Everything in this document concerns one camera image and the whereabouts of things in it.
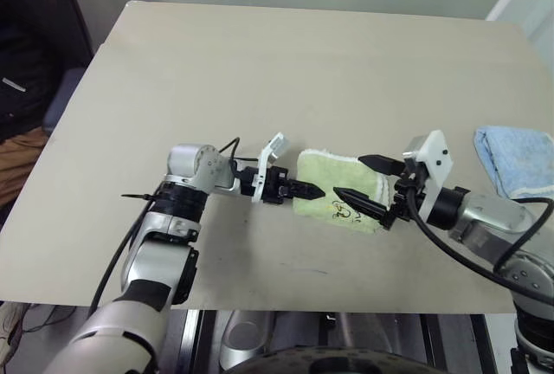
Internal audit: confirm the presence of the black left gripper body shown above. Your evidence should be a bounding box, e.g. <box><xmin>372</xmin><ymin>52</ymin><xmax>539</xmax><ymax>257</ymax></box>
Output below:
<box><xmin>263</xmin><ymin>166</ymin><xmax>300</xmax><ymax>207</ymax></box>

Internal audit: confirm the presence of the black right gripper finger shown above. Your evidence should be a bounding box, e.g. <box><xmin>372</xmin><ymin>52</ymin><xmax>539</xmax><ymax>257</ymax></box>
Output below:
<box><xmin>358</xmin><ymin>153</ymin><xmax>408</xmax><ymax>177</ymax></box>
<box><xmin>333</xmin><ymin>186</ymin><xmax>387</xmax><ymax>222</ymax></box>

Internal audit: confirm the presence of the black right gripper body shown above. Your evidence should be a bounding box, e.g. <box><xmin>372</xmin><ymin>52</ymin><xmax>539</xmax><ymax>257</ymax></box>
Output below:
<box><xmin>380</xmin><ymin>161</ymin><xmax>428</xmax><ymax>230</ymax></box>

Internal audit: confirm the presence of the green towel with white trim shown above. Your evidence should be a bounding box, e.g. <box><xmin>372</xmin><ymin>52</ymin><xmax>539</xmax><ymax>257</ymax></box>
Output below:
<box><xmin>292</xmin><ymin>147</ymin><xmax>390</xmax><ymax>237</ymax></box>

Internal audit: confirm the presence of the folded blue towel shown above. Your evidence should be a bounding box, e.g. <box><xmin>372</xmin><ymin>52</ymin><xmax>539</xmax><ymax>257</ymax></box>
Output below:
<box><xmin>473</xmin><ymin>126</ymin><xmax>554</xmax><ymax>201</ymax></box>

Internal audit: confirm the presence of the silver robot body shell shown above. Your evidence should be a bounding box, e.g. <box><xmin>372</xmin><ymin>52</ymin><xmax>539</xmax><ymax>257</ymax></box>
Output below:
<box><xmin>218</xmin><ymin>311</ymin><xmax>428</xmax><ymax>371</ymax></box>

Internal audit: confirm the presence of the black round disc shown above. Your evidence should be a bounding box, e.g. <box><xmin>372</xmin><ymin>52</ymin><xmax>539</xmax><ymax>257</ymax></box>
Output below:
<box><xmin>224</xmin><ymin>347</ymin><xmax>438</xmax><ymax>374</ymax></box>

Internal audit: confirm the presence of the person in dark jacket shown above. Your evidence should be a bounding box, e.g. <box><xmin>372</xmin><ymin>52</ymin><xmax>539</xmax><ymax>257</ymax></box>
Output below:
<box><xmin>0</xmin><ymin>0</ymin><xmax>83</xmax><ymax>219</ymax></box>

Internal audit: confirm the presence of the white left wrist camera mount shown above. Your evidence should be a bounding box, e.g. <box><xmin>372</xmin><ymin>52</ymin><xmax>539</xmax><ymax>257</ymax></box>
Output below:
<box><xmin>250</xmin><ymin>132</ymin><xmax>289</xmax><ymax>204</ymax></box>

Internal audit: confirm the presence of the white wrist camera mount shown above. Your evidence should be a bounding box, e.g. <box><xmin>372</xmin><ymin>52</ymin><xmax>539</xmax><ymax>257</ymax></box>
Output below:
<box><xmin>250</xmin><ymin>132</ymin><xmax>289</xmax><ymax>204</ymax></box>
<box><xmin>402</xmin><ymin>129</ymin><xmax>455</xmax><ymax>224</ymax></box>

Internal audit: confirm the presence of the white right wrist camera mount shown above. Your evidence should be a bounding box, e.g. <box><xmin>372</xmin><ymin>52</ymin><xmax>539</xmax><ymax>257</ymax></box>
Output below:
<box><xmin>402</xmin><ymin>129</ymin><xmax>455</xmax><ymax>224</ymax></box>

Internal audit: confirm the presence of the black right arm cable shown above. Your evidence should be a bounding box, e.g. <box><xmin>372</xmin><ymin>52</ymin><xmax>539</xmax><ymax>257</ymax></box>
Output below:
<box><xmin>404</xmin><ymin>185</ymin><xmax>554</xmax><ymax>300</ymax></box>

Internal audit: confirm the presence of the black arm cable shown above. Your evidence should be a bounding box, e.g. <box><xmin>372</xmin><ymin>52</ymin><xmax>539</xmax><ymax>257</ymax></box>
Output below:
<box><xmin>404</xmin><ymin>185</ymin><xmax>554</xmax><ymax>300</ymax></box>
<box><xmin>88</xmin><ymin>137</ymin><xmax>261</xmax><ymax>317</ymax></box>

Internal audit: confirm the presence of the black table frame bar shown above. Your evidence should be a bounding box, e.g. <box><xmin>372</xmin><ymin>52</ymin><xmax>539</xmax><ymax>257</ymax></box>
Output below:
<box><xmin>422</xmin><ymin>313</ymin><xmax>499</xmax><ymax>374</ymax></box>
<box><xmin>180</xmin><ymin>309</ymin><xmax>218</xmax><ymax>374</ymax></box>

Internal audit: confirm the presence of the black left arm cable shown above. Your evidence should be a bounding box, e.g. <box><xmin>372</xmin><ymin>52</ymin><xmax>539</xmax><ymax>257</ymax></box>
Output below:
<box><xmin>88</xmin><ymin>137</ymin><xmax>261</xmax><ymax>317</ymax></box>

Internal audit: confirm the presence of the thin dark floor cable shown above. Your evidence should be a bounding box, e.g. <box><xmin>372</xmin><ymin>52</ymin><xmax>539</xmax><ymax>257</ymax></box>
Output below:
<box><xmin>8</xmin><ymin>302</ymin><xmax>90</xmax><ymax>349</ymax></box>

